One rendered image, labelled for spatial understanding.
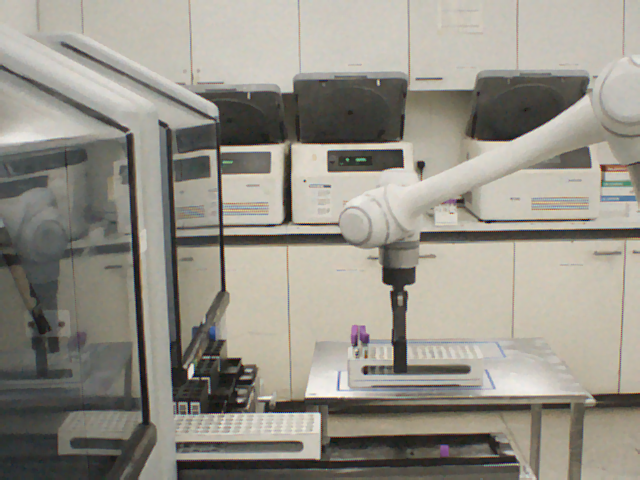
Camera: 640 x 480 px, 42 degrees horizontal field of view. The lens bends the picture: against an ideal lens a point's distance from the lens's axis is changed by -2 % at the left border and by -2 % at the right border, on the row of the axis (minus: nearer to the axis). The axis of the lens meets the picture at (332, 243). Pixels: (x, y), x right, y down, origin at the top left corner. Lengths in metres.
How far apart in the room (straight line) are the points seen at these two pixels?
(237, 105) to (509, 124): 1.34
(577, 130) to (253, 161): 2.32
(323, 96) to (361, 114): 0.24
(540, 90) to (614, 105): 2.68
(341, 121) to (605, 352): 1.67
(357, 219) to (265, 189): 2.17
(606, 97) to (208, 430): 0.89
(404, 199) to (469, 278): 2.25
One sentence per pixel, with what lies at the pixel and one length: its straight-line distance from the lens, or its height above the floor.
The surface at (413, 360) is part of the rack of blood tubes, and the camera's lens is 1.85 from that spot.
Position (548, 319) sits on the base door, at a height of 0.45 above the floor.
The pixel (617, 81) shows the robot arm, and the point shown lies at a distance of 1.44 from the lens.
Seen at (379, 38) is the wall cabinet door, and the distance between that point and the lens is 4.04.
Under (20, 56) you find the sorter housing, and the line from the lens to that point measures 1.19.
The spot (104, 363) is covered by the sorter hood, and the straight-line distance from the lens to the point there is 1.00.
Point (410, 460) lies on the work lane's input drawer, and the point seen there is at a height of 0.81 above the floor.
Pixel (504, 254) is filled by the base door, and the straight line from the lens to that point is 3.87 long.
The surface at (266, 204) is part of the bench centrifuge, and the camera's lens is 3.76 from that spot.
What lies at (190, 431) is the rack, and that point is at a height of 0.86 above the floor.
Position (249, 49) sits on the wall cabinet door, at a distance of 4.05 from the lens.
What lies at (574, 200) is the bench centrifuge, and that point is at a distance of 3.92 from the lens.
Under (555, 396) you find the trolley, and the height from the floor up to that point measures 0.82.
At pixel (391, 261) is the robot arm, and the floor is 1.10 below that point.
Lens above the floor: 1.42
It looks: 9 degrees down
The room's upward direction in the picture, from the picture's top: 1 degrees counter-clockwise
